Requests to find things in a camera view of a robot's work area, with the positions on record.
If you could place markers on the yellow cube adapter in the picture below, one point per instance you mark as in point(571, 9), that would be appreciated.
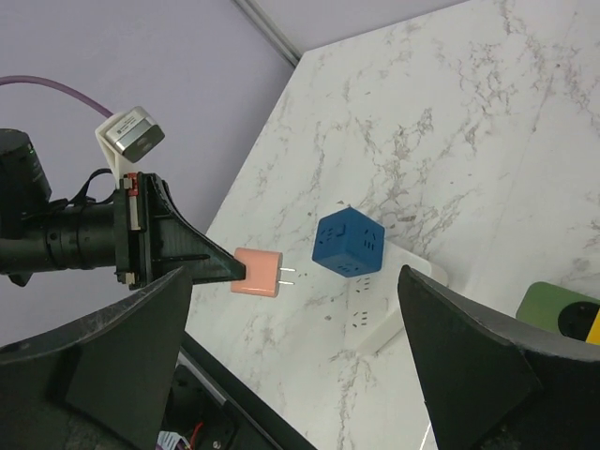
point(593, 336)

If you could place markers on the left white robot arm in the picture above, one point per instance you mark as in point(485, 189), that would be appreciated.
point(40, 235)

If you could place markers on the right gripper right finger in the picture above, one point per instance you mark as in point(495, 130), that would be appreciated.
point(490, 381)

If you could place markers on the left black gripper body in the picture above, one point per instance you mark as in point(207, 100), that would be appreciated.
point(131, 231)

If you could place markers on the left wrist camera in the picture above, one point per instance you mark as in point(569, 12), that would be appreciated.
point(127, 137)

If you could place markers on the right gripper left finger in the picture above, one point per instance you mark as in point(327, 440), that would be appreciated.
point(99, 382)

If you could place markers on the blue cube adapter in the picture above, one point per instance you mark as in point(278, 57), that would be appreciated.
point(349, 243)

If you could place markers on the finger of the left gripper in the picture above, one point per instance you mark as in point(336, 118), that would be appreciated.
point(168, 241)

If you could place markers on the pink charger plug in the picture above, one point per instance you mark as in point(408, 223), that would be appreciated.
point(263, 272)

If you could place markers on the green power strip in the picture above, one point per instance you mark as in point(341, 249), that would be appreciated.
point(558, 310)

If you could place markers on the white power strip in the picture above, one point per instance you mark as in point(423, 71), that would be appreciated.
point(374, 316)

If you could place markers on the left aluminium frame post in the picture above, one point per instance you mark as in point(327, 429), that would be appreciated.
point(267, 27)

